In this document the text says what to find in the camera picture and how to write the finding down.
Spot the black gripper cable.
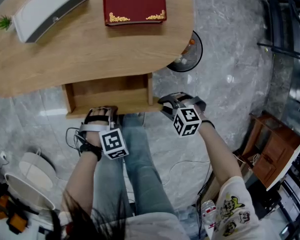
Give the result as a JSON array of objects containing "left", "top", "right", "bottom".
[{"left": 65, "top": 126, "right": 91, "bottom": 158}]

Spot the person's left forearm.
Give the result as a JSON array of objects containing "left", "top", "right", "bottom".
[{"left": 61, "top": 148, "right": 103, "bottom": 216}]

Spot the white wall plug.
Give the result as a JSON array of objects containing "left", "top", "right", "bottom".
[{"left": 0, "top": 150, "right": 10, "bottom": 165}]

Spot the person's right leg in jeans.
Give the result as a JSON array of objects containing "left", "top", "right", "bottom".
[{"left": 121, "top": 113, "right": 177, "bottom": 217}]

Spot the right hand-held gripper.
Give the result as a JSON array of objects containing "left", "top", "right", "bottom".
[{"left": 157, "top": 91, "right": 207, "bottom": 138}]

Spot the orange and black equipment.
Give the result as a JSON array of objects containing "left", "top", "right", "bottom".
[{"left": 0, "top": 193, "right": 30, "bottom": 236}]

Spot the wooden coffee table drawer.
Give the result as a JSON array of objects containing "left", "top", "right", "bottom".
[{"left": 61, "top": 72, "right": 164, "bottom": 120}]

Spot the black wristband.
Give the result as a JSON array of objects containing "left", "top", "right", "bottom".
[
  {"left": 79, "top": 143, "right": 103, "bottom": 162},
  {"left": 201, "top": 119, "right": 216, "bottom": 130}
]

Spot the white floor cable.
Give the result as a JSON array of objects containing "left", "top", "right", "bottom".
[{"left": 161, "top": 158, "right": 211, "bottom": 188}]

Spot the person's left hand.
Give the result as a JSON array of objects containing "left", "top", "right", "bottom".
[{"left": 83, "top": 108, "right": 111, "bottom": 148}]

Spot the small white round lampshade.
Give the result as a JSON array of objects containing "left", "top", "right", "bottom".
[{"left": 18, "top": 151, "right": 57, "bottom": 191}]

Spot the brown wooden cabinet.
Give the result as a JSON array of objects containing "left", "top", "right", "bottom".
[{"left": 239, "top": 112, "right": 300, "bottom": 190}]

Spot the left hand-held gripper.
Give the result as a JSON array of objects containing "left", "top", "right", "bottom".
[{"left": 78, "top": 105, "right": 130, "bottom": 161}]

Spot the small green potted plant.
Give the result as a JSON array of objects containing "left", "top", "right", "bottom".
[{"left": 0, "top": 14, "right": 16, "bottom": 33}]

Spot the black right wristband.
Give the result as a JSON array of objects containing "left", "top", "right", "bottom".
[{"left": 201, "top": 119, "right": 216, "bottom": 130}]

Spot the black left wristband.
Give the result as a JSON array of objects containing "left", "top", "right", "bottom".
[{"left": 79, "top": 143, "right": 103, "bottom": 162}]

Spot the white cartoon print shirt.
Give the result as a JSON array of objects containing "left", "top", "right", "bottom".
[{"left": 57, "top": 175, "right": 264, "bottom": 240}]

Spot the wooden coffee table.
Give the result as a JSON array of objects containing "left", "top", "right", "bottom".
[{"left": 0, "top": 0, "right": 195, "bottom": 99}]

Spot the person's leg in jeans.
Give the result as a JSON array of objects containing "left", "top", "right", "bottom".
[
  {"left": 91, "top": 127, "right": 131, "bottom": 221},
  {"left": 121, "top": 113, "right": 177, "bottom": 217}
]

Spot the red hardcover book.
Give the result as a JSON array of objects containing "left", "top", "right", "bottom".
[{"left": 102, "top": 0, "right": 168, "bottom": 27}]

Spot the black floor cable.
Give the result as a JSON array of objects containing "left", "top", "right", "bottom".
[{"left": 195, "top": 162, "right": 214, "bottom": 236}]

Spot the clear plastic water bottle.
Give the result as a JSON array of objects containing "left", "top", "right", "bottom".
[{"left": 201, "top": 199, "right": 220, "bottom": 239}]

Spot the black round waste bin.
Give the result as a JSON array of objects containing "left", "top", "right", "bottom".
[{"left": 165, "top": 29, "right": 204, "bottom": 73}]

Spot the black metal chair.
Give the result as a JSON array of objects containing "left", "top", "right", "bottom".
[{"left": 250, "top": 0, "right": 300, "bottom": 63}]

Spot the person's left leg in jeans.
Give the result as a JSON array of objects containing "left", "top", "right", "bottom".
[{"left": 91, "top": 127, "right": 131, "bottom": 221}]

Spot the person's right forearm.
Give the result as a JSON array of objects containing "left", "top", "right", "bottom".
[{"left": 196, "top": 120, "right": 244, "bottom": 194}]

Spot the white and grey tissue box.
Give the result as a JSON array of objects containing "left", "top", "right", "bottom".
[{"left": 11, "top": 0, "right": 90, "bottom": 44}]

